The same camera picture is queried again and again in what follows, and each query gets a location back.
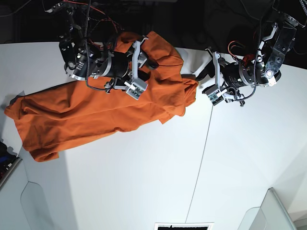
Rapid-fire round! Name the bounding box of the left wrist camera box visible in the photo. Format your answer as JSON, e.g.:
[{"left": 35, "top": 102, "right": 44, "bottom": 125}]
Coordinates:
[{"left": 202, "top": 85, "right": 226, "bottom": 106}]

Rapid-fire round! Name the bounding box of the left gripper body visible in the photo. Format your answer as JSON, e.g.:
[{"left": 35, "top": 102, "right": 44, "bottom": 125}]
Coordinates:
[{"left": 206, "top": 49, "right": 257, "bottom": 107}]

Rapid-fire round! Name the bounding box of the grey plastic bin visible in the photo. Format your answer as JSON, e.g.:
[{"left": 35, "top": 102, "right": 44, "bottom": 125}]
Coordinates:
[
  {"left": 238, "top": 188, "right": 296, "bottom": 230},
  {"left": 0, "top": 159, "right": 56, "bottom": 230}
]

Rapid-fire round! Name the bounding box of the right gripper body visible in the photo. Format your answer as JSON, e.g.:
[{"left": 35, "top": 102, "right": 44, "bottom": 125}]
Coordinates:
[{"left": 94, "top": 36, "right": 150, "bottom": 93}]

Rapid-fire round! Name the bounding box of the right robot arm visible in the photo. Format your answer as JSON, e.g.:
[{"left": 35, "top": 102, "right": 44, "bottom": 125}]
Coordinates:
[{"left": 45, "top": 0, "right": 159, "bottom": 100}]

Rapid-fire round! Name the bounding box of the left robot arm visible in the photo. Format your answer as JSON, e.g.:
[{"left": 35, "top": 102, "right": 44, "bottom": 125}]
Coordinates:
[{"left": 196, "top": 0, "right": 307, "bottom": 106}]

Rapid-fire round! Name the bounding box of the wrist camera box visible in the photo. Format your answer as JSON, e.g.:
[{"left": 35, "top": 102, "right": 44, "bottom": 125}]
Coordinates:
[
  {"left": 124, "top": 79, "right": 148, "bottom": 100},
  {"left": 202, "top": 85, "right": 226, "bottom": 106}
]

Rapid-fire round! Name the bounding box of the grey plastic bin left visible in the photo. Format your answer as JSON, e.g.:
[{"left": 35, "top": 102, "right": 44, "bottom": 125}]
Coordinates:
[{"left": 0, "top": 159, "right": 56, "bottom": 230}]

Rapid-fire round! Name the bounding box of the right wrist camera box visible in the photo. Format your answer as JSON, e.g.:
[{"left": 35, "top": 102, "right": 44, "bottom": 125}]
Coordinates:
[{"left": 124, "top": 79, "right": 148, "bottom": 100}]

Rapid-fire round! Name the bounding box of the orange t-shirt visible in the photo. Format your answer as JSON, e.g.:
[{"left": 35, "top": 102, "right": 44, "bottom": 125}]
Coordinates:
[{"left": 4, "top": 31, "right": 198, "bottom": 162}]

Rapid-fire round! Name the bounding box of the grey plastic bin right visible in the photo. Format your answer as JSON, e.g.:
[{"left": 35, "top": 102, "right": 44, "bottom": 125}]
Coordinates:
[{"left": 238, "top": 188, "right": 296, "bottom": 230}]

